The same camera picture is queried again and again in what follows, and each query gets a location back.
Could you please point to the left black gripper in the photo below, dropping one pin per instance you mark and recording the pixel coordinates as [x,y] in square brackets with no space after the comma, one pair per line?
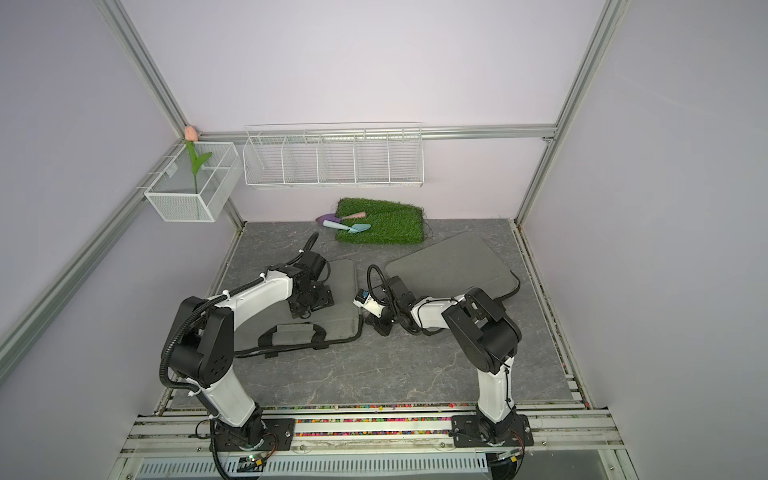
[326,300]

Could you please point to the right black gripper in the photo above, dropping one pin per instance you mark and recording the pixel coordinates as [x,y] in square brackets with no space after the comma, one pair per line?
[373,321]

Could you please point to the grey laptop bag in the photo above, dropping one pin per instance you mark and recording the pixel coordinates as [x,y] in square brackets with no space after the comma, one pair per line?
[318,318]
[454,266]

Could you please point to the white computer mouse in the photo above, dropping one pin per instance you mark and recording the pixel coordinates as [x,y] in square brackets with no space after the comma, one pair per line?
[365,301]

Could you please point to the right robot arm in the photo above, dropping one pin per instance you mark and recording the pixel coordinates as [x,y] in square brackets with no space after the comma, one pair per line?
[486,335]

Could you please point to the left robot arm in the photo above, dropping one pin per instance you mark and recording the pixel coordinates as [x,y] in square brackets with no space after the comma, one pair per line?
[199,351]

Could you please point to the green artificial grass mat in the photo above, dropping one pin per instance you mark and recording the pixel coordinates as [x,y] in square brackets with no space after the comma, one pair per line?
[392,223]

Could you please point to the teal garden trowel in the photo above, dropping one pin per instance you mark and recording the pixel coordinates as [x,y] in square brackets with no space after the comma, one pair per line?
[352,229]

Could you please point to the purple pink garden trowel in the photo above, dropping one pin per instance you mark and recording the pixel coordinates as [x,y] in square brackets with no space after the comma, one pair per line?
[336,219]

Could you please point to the small white mesh basket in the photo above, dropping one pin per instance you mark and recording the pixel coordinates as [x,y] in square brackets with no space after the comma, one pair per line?
[172,193]

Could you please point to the pink artificial tulip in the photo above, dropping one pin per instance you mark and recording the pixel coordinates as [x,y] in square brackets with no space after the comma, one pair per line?
[196,160]

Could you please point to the long white wire basket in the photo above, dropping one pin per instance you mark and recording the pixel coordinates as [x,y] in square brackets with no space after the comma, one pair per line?
[289,161]

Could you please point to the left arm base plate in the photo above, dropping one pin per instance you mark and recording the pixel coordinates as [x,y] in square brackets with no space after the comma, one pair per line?
[270,435]

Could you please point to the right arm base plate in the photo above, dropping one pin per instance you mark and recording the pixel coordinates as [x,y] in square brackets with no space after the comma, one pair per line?
[475,430]

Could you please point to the white vented cable duct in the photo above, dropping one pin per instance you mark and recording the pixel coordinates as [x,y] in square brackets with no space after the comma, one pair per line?
[323,466]

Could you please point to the aluminium front rail frame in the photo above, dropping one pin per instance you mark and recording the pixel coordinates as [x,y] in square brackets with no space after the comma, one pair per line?
[570,441]

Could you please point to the aluminium wall rail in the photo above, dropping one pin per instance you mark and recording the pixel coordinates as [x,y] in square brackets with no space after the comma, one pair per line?
[370,129]

